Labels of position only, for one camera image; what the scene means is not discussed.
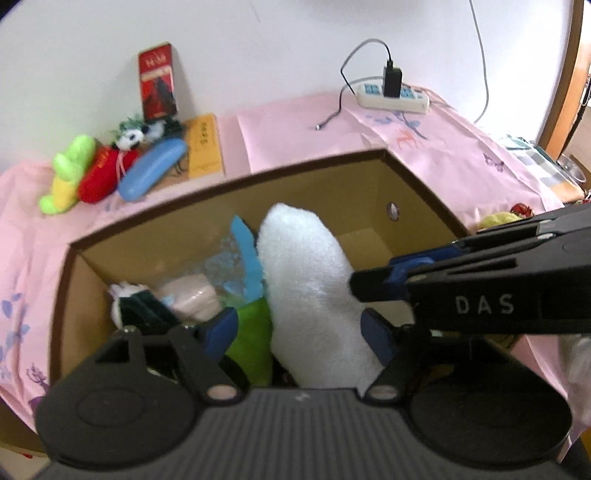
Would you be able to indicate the black charger plug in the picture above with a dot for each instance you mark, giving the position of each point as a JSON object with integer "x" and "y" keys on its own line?
{"x": 392, "y": 81}

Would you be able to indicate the brown cardboard box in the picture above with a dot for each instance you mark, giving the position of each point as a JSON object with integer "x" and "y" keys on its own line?
{"x": 360, "y": 194}

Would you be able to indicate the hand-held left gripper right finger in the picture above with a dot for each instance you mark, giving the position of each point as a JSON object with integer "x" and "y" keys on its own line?
{"x": 376, "y": 339}

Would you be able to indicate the checked cloth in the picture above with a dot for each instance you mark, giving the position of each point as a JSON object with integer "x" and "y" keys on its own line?
{"x": 542, "y": 168}

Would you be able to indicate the green plush cloth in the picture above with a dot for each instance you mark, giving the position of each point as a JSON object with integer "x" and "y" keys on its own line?
{"x": 251, "y": 337}

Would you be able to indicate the small red toy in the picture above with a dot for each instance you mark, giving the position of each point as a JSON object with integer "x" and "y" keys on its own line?
{"x": 522, "y": 210}

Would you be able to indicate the red plush toy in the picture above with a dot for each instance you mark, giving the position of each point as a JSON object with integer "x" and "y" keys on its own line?
{"x": 99, "y": 177}

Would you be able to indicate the white fluffy towel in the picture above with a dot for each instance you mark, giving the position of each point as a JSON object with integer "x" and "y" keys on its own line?
{"x": 304, "y": 286}

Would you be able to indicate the green and yellow plush toy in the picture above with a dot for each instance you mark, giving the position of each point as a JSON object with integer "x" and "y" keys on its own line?
{"x": 69, "y": 170}

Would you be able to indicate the small white plush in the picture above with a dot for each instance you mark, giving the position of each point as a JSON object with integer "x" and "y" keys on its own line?
{"x": 121, "y": 295}

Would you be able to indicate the pink printed tablecloth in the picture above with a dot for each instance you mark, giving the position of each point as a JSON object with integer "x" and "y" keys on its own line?
{"x": 295, "y": 134}

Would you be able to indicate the panda plush toy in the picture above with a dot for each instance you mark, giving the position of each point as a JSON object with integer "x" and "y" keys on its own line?
{"x": 134, "y": 136}

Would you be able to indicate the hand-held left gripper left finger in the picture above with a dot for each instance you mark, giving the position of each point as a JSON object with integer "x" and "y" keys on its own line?
{"x": 220, "y": 333}

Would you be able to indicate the white power strip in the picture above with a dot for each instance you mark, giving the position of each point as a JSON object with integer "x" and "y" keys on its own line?
{"x": 413, "y": 99}

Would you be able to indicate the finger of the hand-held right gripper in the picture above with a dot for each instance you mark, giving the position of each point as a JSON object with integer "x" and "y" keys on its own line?
{"x": 508, "y": 237}
{"x": 374, "y": 284}

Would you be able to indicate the blue glasses case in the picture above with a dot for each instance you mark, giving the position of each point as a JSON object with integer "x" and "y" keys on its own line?
{"x": 150, "y": 168}

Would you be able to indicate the glass bowl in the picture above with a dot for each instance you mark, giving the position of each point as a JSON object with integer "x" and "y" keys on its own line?
{"x": 572, "y": 168}

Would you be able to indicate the clear bag with blue ribbon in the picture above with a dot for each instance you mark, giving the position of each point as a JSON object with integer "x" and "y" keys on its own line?
{"x": 242, "y": 258}

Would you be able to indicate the yellow book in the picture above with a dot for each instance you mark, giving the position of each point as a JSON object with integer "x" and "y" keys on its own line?
{"x": 205, "y": 147}

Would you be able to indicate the pale pink soft roll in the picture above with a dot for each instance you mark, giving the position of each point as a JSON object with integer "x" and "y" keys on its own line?
{"x": 189, "y": 297}

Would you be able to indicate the wooden door frame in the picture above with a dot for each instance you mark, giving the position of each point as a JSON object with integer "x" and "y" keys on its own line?
{"x": 561, "y": 83}

